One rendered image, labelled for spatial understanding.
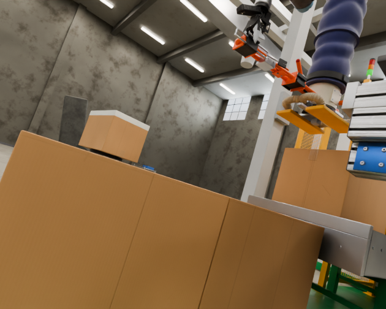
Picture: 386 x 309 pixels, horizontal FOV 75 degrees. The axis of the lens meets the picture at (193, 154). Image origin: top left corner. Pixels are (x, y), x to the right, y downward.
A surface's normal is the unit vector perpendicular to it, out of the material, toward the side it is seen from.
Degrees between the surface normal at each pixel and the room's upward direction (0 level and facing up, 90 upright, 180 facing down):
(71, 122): 90
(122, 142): 90
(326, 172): 90
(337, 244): 90
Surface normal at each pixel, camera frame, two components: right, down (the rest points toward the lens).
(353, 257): -0.79, -0.32
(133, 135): 0.69, 0.11
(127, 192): 0.53, 0.05
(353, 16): 0.11, 0.07
